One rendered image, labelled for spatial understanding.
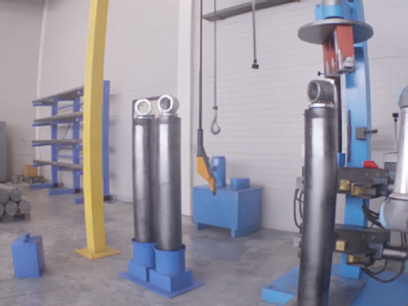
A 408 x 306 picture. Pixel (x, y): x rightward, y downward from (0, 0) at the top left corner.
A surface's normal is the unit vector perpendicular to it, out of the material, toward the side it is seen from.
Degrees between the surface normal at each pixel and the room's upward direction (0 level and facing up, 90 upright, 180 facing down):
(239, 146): 90
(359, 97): 90
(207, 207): 90
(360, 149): 90
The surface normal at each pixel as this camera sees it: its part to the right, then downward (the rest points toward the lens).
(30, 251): 0.25, 0.02
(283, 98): -0.65, 0.01
